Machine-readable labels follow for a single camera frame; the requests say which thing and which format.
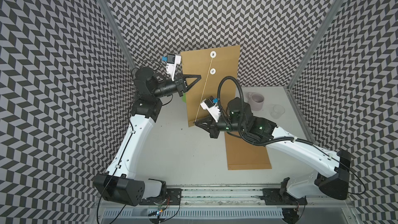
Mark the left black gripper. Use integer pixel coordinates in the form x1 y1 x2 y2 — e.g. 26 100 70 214
152 72 201 99

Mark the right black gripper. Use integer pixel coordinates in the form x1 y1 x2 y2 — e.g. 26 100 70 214
194 112 246 139

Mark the brown kraft file bag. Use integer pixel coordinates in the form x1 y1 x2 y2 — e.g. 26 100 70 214
224 134 272 170

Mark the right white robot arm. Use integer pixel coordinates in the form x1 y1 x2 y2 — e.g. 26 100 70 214
194 96 351 200

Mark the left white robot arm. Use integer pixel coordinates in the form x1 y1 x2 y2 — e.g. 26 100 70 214
93 67 201 206

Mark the green plastic wine glass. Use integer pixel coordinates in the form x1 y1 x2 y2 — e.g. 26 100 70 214
181 93 186 102

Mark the pale pink ceramic mug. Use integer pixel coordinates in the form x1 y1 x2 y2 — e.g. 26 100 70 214
247 92 265 111

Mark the clear drinking glass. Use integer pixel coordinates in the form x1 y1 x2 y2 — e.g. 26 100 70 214
270 104 285 119

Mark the black corrugated cable hose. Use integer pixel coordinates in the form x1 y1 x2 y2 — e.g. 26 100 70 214
217 76 246 122

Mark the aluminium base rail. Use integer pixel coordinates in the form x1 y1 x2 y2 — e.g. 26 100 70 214
121 185 360 224

